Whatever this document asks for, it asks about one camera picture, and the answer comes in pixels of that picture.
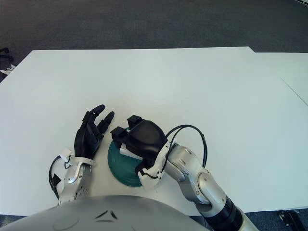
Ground green ribbed plate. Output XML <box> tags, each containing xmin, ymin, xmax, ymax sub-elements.
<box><xmin>107</xmin><ymin>128</ymin><xmax>147</xmax><ymax>188</ymax></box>

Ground grey robot torso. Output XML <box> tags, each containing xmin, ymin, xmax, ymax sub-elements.
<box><xmin>0</xmin><ymin>194</ymin><xmax>210</xmax><ymax>231</ymax></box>

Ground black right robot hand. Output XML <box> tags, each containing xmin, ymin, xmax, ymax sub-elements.
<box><xmin>110</xmin><ymin>115</ymin><xmax>169</xmax><ymax>174</ymax></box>

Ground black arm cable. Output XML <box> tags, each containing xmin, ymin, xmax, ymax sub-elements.
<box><xmin>49</xmin><ymin>155</ymin><xmax>73</xmax><ymax>200</ymax></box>
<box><xmin>166</xmin><ymin>124</ymin><xmax>207</xmax><ymax>169</ymax></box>

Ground white charger block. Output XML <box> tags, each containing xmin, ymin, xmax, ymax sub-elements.
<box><xmin>119</xmin><ymin>143</ymin><xmax>142</xmax><ymax>161</ymax></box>

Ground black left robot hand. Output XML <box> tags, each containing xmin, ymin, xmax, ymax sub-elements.
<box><xmin>73</xmin><ymin>104</ymin><xmax>116</xmax><ymax>161</ymax></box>

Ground black stand base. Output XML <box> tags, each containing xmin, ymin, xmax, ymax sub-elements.
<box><xmin>279</xmin><ymin>209</ymin><xmax>306</xmax><ymax>231</ymax></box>

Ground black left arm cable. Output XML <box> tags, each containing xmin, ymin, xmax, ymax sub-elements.
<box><xmin>49</xmin><ymin>155</ymin><xmax>73</xmax><ymax>200</ymax></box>

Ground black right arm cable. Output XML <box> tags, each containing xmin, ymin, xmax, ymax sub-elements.
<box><xmin>166</xmin><ymin>124</ymin><xmax>207</xmax><ymax>169</ymax></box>

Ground white paper leaflets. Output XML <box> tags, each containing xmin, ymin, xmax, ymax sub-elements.
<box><xmin>0</xmin><ymin>64</ymin><xmax>15</xmax><ymax>75</ymax></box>

